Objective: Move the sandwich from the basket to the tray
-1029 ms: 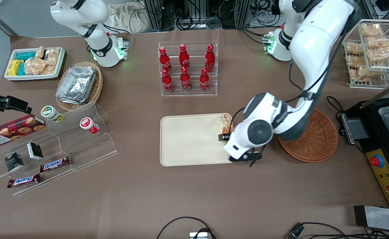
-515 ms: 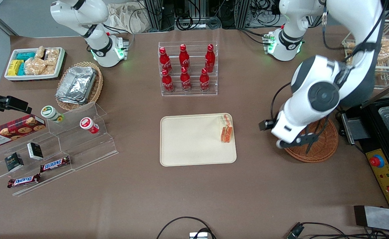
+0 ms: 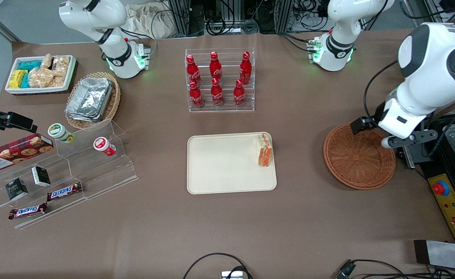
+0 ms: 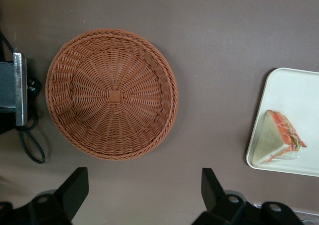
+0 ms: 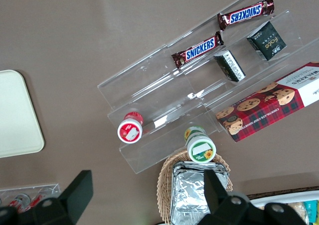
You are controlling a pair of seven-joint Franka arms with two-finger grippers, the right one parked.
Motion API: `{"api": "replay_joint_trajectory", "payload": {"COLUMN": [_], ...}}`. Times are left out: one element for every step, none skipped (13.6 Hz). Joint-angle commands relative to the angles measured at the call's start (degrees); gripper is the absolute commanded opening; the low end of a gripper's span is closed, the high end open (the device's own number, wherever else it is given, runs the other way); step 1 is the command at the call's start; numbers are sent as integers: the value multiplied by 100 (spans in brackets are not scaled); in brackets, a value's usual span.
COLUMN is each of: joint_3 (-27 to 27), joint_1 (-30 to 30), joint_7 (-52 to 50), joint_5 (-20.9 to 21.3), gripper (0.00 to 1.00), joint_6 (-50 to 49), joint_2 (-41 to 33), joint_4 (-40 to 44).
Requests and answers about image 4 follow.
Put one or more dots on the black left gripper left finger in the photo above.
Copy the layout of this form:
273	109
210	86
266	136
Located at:
76	192

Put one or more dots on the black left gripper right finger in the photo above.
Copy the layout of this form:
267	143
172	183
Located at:
210	189

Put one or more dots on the grey metal plate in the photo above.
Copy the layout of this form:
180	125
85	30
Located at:
8	85

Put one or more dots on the cream plastic tray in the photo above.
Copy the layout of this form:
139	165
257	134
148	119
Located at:
299	90

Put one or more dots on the triangle sandwich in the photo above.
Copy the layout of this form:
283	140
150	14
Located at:
269	138

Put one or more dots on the round brown wicker basket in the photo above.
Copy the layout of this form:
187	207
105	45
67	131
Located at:
112	95

